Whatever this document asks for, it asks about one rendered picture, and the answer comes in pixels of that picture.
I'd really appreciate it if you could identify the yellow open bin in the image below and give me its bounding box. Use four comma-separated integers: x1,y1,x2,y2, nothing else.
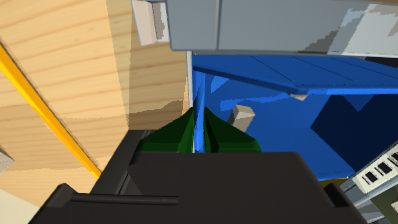
319,177,349,188

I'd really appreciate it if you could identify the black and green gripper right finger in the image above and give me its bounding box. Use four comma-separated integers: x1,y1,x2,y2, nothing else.
203,107,262,153

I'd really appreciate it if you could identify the blue bin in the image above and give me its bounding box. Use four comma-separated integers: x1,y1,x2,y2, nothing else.
192,55,398,181

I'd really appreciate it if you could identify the olive green tool case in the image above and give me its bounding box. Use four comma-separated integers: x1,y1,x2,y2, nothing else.
369,184,398,224

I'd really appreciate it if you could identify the grey metal shelf rack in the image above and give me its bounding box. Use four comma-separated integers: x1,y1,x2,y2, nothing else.
131,0,398,224

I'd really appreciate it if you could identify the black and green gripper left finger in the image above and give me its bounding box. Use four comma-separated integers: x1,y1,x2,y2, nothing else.
134,107,194,153

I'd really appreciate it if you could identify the yellow bar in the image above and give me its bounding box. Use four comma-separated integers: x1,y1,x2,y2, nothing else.
0,45,101,179

